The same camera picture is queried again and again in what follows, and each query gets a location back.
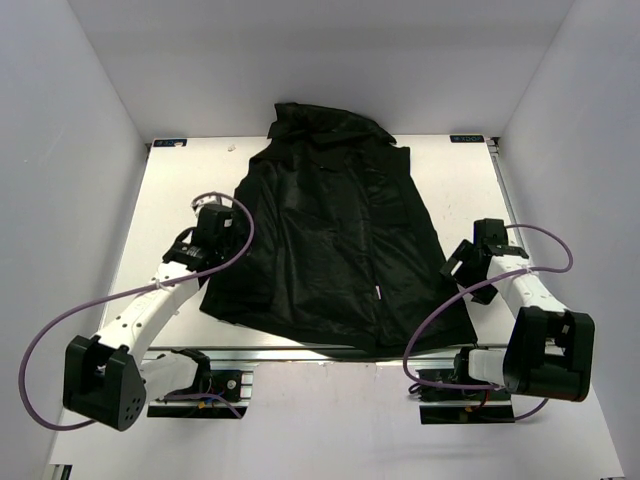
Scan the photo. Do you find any left blue table sticker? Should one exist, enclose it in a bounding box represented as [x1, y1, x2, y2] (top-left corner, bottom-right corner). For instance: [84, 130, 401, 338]
[152, 138, 187, 148]

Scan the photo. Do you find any blue table sticker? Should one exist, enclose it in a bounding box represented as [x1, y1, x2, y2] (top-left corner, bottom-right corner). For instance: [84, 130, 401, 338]
[152, 138, 187, 148]
[449, 134, 485, 143]

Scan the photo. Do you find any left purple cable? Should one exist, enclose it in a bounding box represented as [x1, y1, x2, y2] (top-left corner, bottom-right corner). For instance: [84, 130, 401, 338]
[17, 192, 256, 432]

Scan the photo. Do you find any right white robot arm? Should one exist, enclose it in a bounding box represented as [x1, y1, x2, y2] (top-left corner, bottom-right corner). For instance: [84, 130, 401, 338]
[441, 219, 595, 402]

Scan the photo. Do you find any purple cable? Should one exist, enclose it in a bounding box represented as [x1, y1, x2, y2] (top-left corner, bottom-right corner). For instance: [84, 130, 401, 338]
[17, 192, 256, 432]
[402, 223, 575, 421]

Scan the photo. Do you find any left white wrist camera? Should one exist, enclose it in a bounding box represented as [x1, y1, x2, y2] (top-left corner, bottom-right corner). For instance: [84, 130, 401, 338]
[190, 192, 222, 216]

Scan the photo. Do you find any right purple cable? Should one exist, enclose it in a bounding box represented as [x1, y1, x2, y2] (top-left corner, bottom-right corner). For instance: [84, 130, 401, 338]
[402, 223, 575, 421]

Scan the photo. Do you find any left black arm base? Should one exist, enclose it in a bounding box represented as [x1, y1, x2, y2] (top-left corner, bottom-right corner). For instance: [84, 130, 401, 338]
[147, 349, 253, 419]

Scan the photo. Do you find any black jacket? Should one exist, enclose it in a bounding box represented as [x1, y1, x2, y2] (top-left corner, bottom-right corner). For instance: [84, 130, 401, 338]
[200, 103, 477, 356]

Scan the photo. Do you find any right blue table sticker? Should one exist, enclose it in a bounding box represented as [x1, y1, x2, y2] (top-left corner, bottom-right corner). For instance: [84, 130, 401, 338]
[449, 134, 485, 143]

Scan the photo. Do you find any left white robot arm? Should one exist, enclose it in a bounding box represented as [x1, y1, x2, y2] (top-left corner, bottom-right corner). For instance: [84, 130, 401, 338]
[63, 199, 252, 431]

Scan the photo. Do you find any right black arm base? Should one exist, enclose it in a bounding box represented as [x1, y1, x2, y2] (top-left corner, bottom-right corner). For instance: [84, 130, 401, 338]
[408, 383, 515, 425]

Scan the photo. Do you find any aluminium table frame rail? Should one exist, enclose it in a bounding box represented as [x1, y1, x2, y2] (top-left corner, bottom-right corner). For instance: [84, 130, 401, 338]
[144, 346, 462, 364]

